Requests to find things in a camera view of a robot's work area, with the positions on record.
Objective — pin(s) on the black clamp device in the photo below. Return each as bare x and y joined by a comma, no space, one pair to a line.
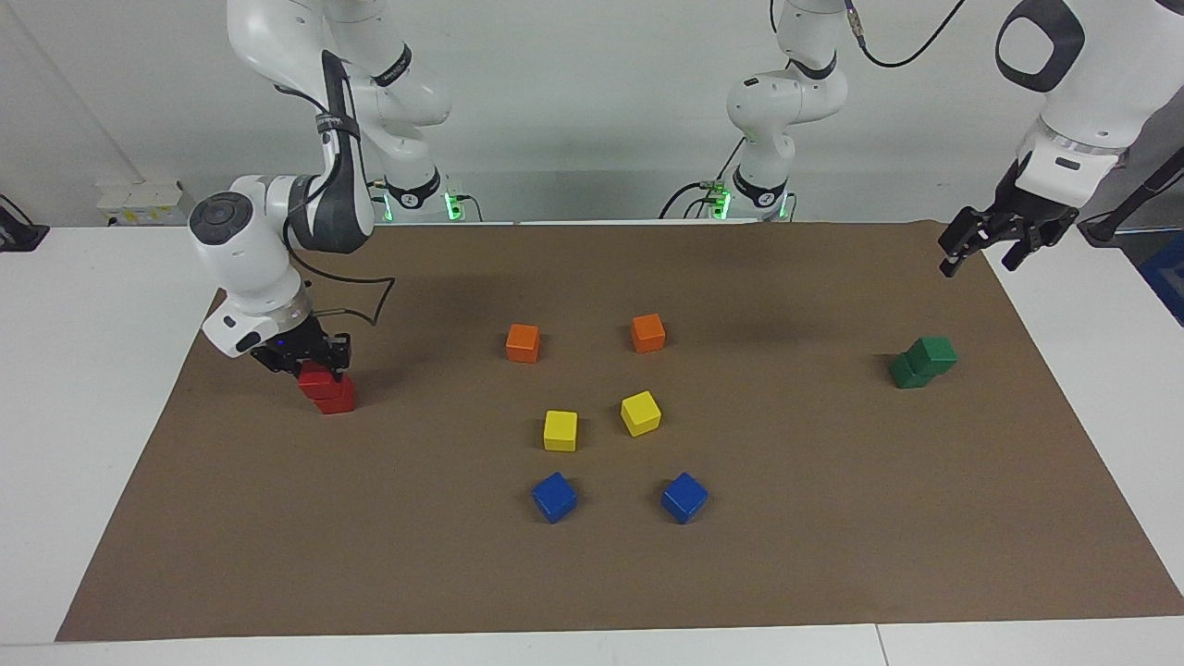
20,231

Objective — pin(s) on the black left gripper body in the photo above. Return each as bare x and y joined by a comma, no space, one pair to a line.
1013,203

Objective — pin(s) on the blue wooden cube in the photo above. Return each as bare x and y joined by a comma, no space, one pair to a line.
684,498
554,498

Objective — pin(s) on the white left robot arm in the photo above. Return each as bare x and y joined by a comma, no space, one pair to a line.
786,102

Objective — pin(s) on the green wooden cube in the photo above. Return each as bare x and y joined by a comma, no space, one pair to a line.
932,354
906,376

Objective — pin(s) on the black stand pole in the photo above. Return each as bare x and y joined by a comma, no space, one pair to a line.
1105,227

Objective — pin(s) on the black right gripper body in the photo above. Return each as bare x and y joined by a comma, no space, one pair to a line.
296,347

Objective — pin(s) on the orange wooden cube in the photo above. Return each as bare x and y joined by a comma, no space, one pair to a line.
647,333
523,343

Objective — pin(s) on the red wooden cube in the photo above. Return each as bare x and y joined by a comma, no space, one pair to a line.
338,403
319,381

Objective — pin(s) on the brown table mat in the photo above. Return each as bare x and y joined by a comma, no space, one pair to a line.
592,573

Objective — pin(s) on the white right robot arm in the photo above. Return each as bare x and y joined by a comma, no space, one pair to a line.
259,259

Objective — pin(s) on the white wall socket box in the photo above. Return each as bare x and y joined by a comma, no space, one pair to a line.
143,202

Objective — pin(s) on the blue crate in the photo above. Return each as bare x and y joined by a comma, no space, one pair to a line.
1167,277

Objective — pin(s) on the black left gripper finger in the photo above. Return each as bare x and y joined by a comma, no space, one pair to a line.
962,236
1022,245

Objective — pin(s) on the yellow wooden cube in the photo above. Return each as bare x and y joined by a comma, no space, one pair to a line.
640,413
560,431

